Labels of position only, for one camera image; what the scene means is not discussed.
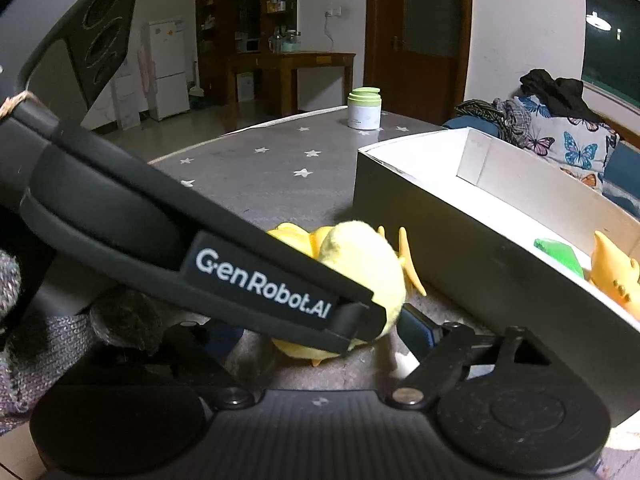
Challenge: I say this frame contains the person's left hand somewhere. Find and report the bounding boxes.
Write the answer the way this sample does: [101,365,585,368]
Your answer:
[0,250,167,429]

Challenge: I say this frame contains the dark window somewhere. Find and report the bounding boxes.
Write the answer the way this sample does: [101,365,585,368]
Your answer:
[581,0,640,97]

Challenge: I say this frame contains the white jar with green lid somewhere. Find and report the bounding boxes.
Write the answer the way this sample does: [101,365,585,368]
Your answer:
[346,87,384,132]

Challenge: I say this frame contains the green plastic toy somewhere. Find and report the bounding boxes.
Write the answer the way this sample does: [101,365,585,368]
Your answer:
[533,236,587,279]

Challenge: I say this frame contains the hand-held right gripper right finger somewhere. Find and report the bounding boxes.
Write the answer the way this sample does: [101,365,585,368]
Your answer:
[391,305,547,409]

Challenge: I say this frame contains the wooden table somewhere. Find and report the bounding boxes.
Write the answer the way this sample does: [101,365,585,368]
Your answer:
[226,51,357,117]

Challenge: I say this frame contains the wooden door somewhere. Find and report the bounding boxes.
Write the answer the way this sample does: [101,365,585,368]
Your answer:
[364,0,474,127]

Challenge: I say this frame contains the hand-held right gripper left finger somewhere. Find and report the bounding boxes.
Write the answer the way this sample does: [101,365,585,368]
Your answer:
[164,321,255,407]

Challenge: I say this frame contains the yellow plush toy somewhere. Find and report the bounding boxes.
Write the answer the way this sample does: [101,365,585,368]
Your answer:
[270,219,407,367]

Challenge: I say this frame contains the orange plastic toy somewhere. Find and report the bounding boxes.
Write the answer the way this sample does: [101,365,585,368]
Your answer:
[589,229,640,322]

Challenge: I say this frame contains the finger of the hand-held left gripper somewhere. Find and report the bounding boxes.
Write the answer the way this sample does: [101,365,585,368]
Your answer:
[322,301,383,357]

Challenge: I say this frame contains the white carton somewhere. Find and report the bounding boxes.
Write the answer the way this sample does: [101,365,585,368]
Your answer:
[111,66,142,132]

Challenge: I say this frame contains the white refrigerator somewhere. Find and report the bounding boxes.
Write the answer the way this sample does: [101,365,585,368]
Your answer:
[146,18,192,122]

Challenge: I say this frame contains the plaid garment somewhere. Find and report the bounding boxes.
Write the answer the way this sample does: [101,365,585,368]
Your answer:
[454,96,532,147]

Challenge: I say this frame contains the wooden shelf cabinet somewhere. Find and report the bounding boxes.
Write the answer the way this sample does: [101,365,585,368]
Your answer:
[194,0,302,107]

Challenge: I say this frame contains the yellow plastic toy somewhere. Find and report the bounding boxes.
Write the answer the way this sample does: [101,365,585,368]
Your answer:
[266,223,429,297]

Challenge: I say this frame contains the butterfly-printed pillow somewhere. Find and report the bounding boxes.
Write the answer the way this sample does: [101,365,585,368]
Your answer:
[514,94,622,193]

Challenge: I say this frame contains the white cardboard box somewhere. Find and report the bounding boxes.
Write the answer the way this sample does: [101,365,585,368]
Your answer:
[353,127,640,432]

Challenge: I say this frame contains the black garment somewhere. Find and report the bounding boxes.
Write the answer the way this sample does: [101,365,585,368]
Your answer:
[519,68,609,124]

